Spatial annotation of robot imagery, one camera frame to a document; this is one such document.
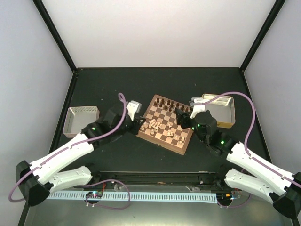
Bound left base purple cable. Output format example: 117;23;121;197
84;180;132;210

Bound light blue slotted cable duct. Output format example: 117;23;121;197
48;190;217;204

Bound pile of light chess pieces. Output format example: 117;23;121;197
141;118;182;141

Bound row of dark chess pieces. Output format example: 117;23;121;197
151;97;190;113

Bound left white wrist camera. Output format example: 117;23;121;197
127;100;142;121

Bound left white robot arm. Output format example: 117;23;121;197
16;100;145;207

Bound pink plastic tray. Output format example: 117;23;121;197
63;106;99;138

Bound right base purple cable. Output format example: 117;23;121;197
216;190;252;210

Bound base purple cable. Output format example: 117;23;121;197
216;190;252;210
84;180;132;210

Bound silver metal tin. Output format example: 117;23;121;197
205;96;236;129

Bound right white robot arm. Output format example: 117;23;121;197
175;108;301;219

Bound wooden chess board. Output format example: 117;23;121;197
137;95;193;155

